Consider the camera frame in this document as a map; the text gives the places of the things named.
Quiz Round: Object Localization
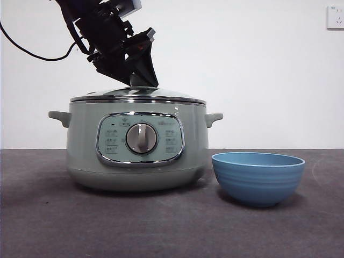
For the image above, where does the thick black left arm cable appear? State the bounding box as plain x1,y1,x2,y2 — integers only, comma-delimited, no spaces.
60,5,91,54

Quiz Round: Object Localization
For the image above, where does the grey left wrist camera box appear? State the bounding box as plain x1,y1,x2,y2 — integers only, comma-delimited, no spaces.
99,0,142,18

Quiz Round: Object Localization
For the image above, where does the glass lid with green knob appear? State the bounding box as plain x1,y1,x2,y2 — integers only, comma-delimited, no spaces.
70,74,206,104

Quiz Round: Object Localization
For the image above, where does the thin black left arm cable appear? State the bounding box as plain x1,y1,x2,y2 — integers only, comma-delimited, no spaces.
0,21,78,61

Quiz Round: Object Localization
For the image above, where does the white wall socket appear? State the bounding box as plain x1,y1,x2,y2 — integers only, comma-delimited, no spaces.
326,5,344,30

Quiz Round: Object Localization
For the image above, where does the blue ribbed bowl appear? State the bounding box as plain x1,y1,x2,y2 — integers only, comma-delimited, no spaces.
211,152,306,208

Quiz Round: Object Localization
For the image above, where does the pale green electric steamer pot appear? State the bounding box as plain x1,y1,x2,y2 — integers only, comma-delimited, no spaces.
48,101,224,192

